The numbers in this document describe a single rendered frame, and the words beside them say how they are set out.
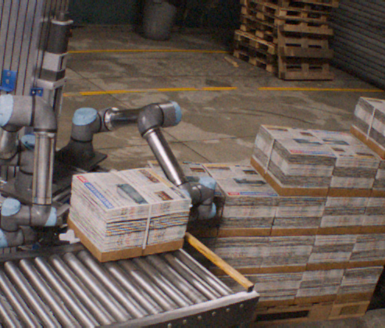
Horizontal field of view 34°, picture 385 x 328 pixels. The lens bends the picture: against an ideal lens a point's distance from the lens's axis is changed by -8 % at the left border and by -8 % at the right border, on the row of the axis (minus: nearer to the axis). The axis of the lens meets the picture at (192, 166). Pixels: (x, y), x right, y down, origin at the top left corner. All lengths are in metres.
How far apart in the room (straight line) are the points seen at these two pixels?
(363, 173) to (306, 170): 0.37
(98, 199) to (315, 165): 1.28
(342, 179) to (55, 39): 1.61
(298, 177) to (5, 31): 1.59
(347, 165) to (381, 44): 7.46
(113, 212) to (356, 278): 1.90
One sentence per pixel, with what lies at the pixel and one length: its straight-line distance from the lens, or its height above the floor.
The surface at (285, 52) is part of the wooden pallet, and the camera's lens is 9.21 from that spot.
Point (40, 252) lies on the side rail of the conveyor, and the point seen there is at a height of 0.80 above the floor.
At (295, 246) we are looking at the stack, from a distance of 3.46.
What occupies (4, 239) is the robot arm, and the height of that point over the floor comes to 0.84.
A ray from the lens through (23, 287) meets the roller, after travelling 2.27.
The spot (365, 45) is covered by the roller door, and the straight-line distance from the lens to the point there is 10.94.
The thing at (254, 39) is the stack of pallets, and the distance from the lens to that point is 9.66.
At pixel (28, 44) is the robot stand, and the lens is 2.89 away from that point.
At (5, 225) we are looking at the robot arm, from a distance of 2.44.
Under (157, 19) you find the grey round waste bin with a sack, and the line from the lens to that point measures 10.05.
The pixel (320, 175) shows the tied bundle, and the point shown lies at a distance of 3.33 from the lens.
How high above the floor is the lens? 2.09
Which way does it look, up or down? 22 degrees down
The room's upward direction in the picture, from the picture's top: 12 degrees clockwise
